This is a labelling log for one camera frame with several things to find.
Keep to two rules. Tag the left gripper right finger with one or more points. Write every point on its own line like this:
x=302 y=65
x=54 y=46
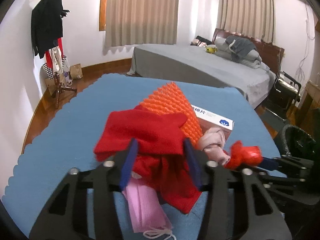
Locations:
x=255 y=214

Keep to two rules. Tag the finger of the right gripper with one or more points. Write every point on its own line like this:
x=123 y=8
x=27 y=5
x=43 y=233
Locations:
x=269 y=164

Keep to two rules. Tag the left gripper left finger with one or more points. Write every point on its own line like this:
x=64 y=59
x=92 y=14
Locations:
x=64 y=216

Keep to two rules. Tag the red plastic bag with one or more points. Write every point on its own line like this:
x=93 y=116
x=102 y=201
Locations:
x=243 y=155

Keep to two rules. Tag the white medicine box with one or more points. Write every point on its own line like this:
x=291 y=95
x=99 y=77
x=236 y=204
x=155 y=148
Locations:
x=209 y=119

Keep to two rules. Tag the pink face mask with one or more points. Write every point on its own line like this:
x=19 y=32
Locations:
x=146 y=214

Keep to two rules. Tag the red cloth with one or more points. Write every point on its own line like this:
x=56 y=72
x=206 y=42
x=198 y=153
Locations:
x=160 y=160

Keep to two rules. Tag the black lined trash bin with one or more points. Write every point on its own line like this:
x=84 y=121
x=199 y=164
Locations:
x=295 y=142

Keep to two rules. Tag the grey floor mat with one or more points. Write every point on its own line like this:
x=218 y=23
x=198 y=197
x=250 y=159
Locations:
x=274 y=120

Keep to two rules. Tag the pink sock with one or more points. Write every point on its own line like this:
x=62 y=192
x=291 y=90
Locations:
x=212 y=143

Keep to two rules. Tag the black metal chair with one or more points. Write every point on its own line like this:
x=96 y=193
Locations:
x=284 y=93

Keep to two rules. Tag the blue table cloth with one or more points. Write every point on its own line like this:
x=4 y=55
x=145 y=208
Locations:
x=71 y=136

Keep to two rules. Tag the wooden headboard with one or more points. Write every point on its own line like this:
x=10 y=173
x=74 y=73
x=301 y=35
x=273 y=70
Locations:
x=271 y=55

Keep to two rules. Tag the grey folded quilt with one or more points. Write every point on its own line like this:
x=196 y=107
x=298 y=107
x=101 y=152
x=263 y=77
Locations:
x=239 y=50

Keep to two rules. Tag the bed with grey sheet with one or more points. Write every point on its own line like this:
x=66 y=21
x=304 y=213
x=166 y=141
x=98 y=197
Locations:
x=193 y=64

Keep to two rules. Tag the yellow plush toy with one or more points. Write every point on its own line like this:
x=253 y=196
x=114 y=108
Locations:
x=211 y=49

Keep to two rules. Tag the wooden coat rack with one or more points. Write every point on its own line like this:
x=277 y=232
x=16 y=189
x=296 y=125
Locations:
x=59 y=89

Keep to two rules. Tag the brown paper bag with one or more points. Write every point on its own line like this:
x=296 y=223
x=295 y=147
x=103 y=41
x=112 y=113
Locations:
x=76 y=71

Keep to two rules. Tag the right beige curtain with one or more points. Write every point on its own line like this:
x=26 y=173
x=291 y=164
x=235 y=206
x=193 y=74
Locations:
x=253 y=18

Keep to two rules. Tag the beige curtain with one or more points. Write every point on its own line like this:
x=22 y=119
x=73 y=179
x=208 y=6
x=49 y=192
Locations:
x=132 y=22
x=253 y=18

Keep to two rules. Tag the red hanging garment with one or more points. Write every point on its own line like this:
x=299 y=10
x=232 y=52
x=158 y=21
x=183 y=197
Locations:
x=54 y=57

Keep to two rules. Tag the left beige curtain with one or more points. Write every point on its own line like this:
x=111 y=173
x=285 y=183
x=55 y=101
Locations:
x=132 y=22

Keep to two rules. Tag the black jacket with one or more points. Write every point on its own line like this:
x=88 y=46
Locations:
x=46 y=26

